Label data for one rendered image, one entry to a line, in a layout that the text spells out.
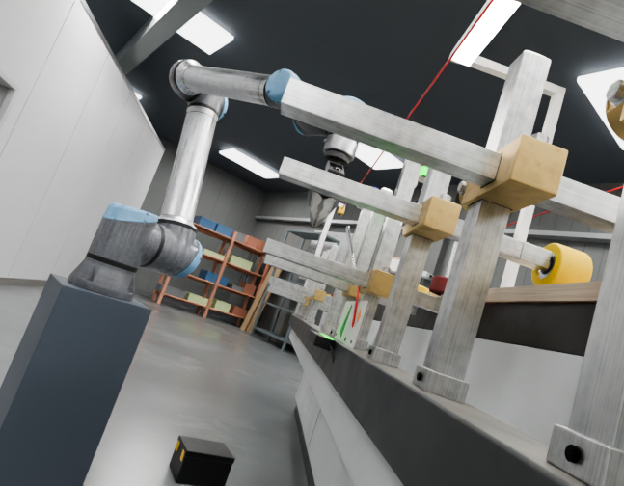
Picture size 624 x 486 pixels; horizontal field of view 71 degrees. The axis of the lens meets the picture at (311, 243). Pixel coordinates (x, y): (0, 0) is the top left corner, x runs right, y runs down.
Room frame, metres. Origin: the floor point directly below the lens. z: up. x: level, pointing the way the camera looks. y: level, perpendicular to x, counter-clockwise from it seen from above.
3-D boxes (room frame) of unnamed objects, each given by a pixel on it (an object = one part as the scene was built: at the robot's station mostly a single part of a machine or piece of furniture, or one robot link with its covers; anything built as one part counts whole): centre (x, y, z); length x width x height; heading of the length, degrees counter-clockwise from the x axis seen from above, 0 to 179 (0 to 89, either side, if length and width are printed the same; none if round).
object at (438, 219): (0.72, -0.18, 0.94); 0.13 x 0.06 x 0.05; 2
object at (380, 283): (0.97, -0.17, 0.84); 0.13 x 0.06 x 0.05; 2
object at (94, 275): (1.36, 0.55, 0.65); 0.19 x 0.19 x 0.10
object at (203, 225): (9.43, 1.72, 0.97); 2.11 x 0.59 x 1.95; 126
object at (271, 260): (1.20, -0.11, 0.84); 0.43 x 0.03 x 0.04; 92
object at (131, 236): (1.37, 0.55, 0.79); 0.17 x 0.15 x 0.18; 143
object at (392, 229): (0.99, -0.17, 0.93); 0.03 x 0.03 x 0.48; 2
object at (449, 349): (0.49, -0.18, 0.88); 0.03 x 0.03 x 0.48; 2
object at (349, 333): (1.02, -0.14, 0.75); 0.26 x 0.01 x 0.10; 2
